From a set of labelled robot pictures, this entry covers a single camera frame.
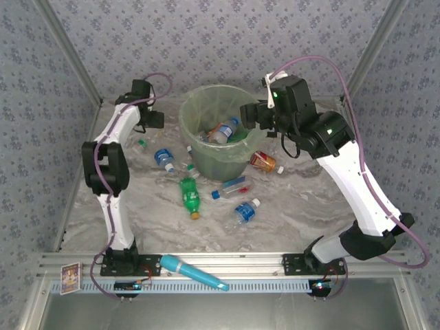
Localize clear bottle red blue label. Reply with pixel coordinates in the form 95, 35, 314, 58
210, 175, 256, 201

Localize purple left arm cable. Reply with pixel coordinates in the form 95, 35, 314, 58
89, 72, 174, 300

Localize green plastic bin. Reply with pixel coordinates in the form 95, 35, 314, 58
179, 85, 266, 183

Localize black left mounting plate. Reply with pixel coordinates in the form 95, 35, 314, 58
99, 253, 162, 278

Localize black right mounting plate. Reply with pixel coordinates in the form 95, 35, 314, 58
282, 253, 347, 276

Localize aluminium frame post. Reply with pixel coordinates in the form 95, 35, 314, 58
340, 0, 412, 104
32, 0, 105, 106

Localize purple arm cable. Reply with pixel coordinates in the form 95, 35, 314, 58
89, 72, 174, 300
273, 54, 430, 300

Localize grey metal tray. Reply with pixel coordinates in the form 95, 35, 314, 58
36, 290, 413, 330

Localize blue label bottle white cap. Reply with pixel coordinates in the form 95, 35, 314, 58
225, 197, 262, 230
153, 148, 176, 173

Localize teal blue cylindrical tool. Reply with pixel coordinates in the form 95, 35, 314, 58
159, 254, 230, 292

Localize red gold soda can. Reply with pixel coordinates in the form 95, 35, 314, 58
250, 151, 277, 173

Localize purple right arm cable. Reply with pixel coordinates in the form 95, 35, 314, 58
273, 54, 430, 300

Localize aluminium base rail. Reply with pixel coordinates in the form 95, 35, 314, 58
38, 252, 413, 278

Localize left circuit board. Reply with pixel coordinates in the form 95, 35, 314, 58
114, 280, 152, 292

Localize small picture card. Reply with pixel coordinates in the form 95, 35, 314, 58
60, 262, 83, 296

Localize blue slotted cable duct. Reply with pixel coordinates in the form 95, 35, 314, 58
50, 278, 320, 295

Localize black mounting plate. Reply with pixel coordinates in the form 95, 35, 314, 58
282, 253, 347, 276
99, 253, 162, 278

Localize right circuit board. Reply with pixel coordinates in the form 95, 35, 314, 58
309, 279, 333, 292

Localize circuit board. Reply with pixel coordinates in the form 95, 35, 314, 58
114, 280, 152, 292
309, 279, 333, 292

